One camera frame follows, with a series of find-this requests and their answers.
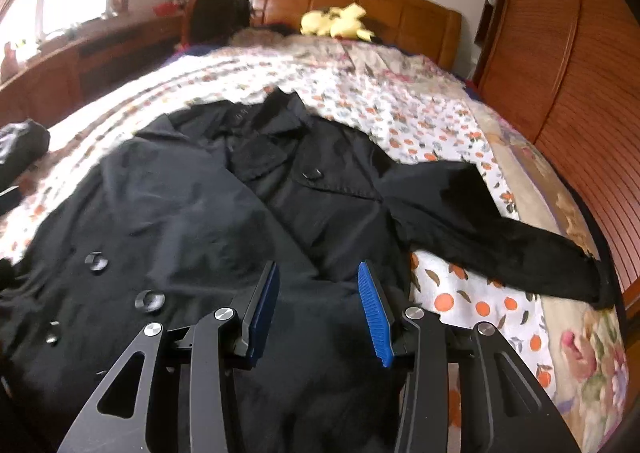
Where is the wooden headboard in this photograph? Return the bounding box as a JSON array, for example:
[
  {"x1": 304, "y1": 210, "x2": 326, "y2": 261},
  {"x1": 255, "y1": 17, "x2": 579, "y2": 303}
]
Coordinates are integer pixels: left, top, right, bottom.
[{"x1": 250, "y1": 0, "x2": 463, "y2": 71}]

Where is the yellow plush toy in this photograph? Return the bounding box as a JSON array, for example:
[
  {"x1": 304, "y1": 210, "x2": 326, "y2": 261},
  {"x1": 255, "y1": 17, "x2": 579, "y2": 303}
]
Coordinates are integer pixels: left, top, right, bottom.
[{"x1": 300, "y1": 3, "x2": 377, "y2": 43}]

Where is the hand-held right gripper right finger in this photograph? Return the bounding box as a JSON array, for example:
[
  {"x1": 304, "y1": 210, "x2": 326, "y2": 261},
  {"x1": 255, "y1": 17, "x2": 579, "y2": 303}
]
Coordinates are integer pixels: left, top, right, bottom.
[{"x1": 357, "y1": 260, "x2": 583, "y2": 453}]

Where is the black coat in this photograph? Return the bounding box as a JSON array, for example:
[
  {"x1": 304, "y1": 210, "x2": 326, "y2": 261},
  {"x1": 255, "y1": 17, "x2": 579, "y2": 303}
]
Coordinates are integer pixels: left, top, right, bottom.
[{"x1": 0, "y1": 87, "x2": 613, "y2": 453}]

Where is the wooden desk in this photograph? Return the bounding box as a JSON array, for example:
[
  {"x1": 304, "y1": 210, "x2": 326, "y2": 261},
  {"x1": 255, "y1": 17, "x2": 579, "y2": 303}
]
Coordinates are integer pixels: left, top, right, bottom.
[{"x1": 0, "y1": 13, "x2": 186, "y2": 126}]

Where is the orange print bed sheet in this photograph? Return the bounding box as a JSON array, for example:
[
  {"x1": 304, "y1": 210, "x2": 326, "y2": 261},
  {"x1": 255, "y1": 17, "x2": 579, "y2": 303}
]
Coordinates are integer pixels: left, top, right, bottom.
[{"x1": 0, "y1": 46, "x2": 556, "y2": 453}]

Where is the floral quilt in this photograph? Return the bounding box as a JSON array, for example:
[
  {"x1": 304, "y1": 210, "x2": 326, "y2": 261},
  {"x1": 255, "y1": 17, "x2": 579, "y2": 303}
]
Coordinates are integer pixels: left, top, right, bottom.
[{"x1": 220, "y1": 33, "x2": 631, "y2": 453}]

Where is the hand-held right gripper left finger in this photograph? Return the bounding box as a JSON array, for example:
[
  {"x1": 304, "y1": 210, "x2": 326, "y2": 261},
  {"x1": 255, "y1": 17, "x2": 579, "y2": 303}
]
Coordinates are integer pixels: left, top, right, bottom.
[{"x1": 57, "y1": 260, "x2": 281, "y2": 453}]

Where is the dark cloth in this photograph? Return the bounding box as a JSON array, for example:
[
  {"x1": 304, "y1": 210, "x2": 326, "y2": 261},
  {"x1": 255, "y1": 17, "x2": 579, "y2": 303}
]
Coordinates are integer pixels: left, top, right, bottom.
[{"x1": 0, "y1": 118, "x2": 52, "y2": 194}]

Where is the wooden wardrobe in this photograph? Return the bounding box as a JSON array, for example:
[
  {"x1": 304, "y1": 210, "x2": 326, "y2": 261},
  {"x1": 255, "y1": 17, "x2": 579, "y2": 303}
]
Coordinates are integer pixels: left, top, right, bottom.
[{"x1": 472, "y1": 0, "x2": 640, "y2": 319}]

